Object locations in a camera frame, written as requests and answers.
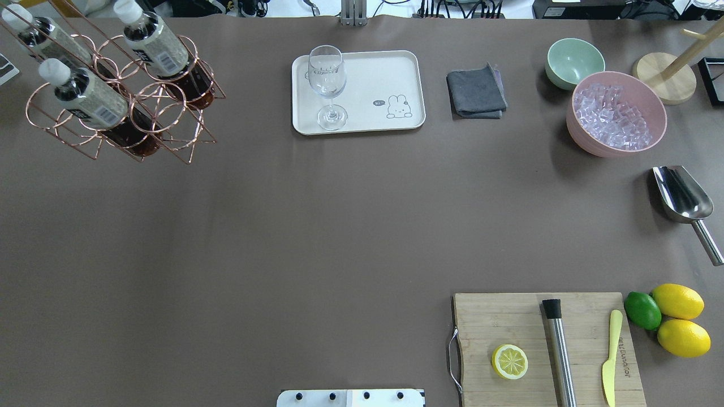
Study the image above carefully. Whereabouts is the tea bottle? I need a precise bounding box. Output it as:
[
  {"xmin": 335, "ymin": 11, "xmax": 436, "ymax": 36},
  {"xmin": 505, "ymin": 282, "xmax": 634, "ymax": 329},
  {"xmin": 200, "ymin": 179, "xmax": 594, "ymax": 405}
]
[
  {"xmin": 114, "ymin": 1, "xmax": 214, "ymax": 110},
  {"xmin": 2, "ymin": 3, "xmax": 116, "ymax": 80},
  {"xmin": 38, "ymin": 58, "xmax": 160, "ymax": 157}
]

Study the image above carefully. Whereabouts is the copper wire bottle basket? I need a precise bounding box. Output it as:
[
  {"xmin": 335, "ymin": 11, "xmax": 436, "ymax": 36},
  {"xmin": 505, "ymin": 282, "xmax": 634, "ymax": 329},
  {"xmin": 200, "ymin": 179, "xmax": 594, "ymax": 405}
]
[{"xmin": 2, "ymin": 15, "xmax": 226, "ymax": 164}]

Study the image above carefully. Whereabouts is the cream rabbit tray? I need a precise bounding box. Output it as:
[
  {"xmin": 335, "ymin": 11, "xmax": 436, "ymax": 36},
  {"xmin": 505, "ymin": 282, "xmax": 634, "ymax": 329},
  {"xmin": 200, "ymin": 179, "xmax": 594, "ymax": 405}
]
[{"xmin": 291, "ymin": 50, "xmax": 426, "ymax": 136}]

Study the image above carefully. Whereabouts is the clear wine glass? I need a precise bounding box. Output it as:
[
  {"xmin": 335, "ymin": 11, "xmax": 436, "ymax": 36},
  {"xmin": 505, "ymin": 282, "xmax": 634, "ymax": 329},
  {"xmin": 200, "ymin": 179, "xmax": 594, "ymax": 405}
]
[{"xmin": 308, "ymin": 45, "xmax": 347, "ymax": 131}]

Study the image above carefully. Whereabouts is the grey folded cloth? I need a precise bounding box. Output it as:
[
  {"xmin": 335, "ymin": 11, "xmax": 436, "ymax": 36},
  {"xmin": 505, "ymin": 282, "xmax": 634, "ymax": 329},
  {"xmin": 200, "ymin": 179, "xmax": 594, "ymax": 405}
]
[{"xmin": 446, "ymin": 64, "xmax": 508, "ymax": 119}]

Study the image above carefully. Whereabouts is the bamboo cutting board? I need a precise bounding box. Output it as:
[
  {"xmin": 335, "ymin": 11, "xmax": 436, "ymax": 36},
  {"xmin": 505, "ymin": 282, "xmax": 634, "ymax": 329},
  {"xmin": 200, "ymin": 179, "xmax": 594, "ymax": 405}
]
[{"xmin": 453, "ymin": 293, "xmax": 624, "ymax": 406}]

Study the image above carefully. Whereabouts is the half lemon slice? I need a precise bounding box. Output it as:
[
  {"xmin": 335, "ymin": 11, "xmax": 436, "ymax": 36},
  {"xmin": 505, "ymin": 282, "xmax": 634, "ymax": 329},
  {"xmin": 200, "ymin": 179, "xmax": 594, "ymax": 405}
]
[{"xmin": 491, "ymin": 344, "xmax": 528, "ymax": 380}]

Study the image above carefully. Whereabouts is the steel muddler black tip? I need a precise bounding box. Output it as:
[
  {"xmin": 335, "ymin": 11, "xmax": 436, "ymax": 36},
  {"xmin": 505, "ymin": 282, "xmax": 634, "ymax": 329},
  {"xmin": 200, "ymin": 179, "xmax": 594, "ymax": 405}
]
[{"xmin": 541, "ymin": 298, "xmax": 578, "ymax": 406}]

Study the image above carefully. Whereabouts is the mint green bowl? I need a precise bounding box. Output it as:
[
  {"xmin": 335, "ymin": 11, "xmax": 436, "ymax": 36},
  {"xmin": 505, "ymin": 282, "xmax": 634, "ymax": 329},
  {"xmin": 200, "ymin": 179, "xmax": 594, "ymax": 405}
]
[{"xmin": 545, "ymin": 38, "xmax": 606, "ymax": 90}]

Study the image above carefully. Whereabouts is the pink bowl of ice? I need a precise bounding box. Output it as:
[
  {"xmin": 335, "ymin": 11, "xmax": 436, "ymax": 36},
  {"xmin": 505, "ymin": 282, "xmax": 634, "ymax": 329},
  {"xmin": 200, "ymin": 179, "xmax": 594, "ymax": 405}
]
[{"xmin": 566, "ymin": 71, "xmax": 667, "ymax": 158}]

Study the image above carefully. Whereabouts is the yellow plastic knife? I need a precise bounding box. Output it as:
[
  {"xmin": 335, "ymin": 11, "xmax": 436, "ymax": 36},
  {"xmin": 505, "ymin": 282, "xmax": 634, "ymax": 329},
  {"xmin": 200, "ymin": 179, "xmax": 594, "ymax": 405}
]
[{"xmin": 601, "ymin": 309, "xmax": 623, "ymax": 406}]

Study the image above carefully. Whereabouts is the green lime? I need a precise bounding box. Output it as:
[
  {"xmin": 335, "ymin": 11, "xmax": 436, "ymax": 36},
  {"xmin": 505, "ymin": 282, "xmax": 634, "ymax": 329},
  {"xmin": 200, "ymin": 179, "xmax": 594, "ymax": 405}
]
[{"xmin": 624, "ymin": 291, "xmax": 662, "ymax": 331}]

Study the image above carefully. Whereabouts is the steel ice scoop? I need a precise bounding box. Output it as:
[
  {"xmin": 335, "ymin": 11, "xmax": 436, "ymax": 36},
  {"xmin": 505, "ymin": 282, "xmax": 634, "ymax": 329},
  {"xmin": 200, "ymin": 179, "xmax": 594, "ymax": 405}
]
[{"xmin": 652, "ymin": 165, "xmax": 723, "ymax": 266}]

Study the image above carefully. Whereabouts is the upper whole lemon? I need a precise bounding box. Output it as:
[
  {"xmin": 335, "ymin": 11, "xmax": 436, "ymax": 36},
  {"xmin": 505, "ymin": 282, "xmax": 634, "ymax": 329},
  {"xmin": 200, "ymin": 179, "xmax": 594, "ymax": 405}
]
[{"xmin": 650, "ymin": 283, "xmax": 704, "ymax": 320}]

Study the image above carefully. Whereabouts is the whole lemon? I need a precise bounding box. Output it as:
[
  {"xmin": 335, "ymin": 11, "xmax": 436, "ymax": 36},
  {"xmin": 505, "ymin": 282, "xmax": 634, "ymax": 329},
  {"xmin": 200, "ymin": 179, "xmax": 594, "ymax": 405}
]
[
  {"xmin": 657, "ymin": 319, "xmax": 711, "ymax": 358},
  {"xmin": 650, "ymin": 283, "xmax": 704, "ymax": 320}
]

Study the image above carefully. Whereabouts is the wooden glass tree stand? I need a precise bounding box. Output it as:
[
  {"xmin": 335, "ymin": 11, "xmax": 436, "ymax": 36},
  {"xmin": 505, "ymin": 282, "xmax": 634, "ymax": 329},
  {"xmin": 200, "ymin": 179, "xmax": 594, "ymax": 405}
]
[{"xmin": 632, "ymin": 18, "xmax": 723, "ymax": 105}]

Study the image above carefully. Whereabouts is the lower whole lemon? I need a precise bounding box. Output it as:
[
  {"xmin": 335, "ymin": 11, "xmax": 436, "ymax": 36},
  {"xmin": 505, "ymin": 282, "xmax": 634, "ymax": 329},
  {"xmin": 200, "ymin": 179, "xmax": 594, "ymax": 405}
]
[{"xmin": 657, "ymin": 319, "xmax": 711, "ymax": 358}]

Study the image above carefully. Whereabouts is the black glass tray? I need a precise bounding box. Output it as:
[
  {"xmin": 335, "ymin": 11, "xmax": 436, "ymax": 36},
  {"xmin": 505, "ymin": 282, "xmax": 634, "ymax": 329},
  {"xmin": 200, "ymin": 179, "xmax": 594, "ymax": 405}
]
[{"xmin": 697, "ymin": 57, "xmax": 723, "ymax": 108}]

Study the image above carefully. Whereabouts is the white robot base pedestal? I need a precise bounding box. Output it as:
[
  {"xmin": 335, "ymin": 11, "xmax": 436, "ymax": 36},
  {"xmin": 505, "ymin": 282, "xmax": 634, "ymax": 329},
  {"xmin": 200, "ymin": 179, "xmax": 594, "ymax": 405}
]
[{"xmin": 276, "ymin": 388, "xmax": 426, "ymax": 406}]

